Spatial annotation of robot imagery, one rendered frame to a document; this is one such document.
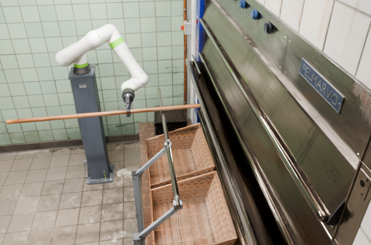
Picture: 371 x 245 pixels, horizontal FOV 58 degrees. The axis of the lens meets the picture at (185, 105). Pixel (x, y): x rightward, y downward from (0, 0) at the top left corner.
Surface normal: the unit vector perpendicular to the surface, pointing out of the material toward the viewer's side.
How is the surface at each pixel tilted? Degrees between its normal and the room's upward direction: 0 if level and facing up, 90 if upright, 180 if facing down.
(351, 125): 90
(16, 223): 0
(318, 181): 70
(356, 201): 90
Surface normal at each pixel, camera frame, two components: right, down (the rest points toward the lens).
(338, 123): -0.99, 0.07
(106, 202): 0.00, -0.85
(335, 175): -0.93, -0.22
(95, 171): 0.15, 0.52
